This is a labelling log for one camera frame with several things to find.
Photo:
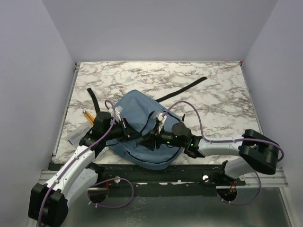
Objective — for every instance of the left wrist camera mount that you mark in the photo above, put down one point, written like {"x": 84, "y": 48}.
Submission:
{"x": 117, "y": 113}

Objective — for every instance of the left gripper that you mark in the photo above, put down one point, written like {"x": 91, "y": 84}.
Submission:
{"x": 129, "y": 132}

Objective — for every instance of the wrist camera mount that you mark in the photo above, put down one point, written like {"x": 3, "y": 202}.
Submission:
{"x": 117, "y": 113}
{"x": 160, "y": 121}

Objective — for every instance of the aluminium frame rail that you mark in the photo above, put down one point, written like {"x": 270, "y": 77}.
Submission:
{"x": 218, "y": 108}

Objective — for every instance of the yellow utility knife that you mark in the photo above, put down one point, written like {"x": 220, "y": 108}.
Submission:
{"x": 89, "y": 117}

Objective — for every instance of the blue backpack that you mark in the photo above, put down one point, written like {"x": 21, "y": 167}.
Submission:
{"x": 140, "y": 111}

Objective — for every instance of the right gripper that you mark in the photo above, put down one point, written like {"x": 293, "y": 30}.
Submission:
{"x": 154, "y": 137}

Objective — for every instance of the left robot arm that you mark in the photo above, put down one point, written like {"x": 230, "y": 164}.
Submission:
{"x": 49, "y": 202}

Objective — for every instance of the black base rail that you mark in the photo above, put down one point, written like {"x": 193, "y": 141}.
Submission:
{"x": 175, "y": 180}

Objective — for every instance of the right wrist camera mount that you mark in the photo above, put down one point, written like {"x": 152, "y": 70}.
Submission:
{"x": 160, "y": 121}

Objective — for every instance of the clear plastic box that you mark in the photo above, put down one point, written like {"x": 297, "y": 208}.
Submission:
{"x": 75, "y": 136}

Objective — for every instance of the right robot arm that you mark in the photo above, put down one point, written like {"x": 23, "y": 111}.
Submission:
{"x": 253, "y": 151}

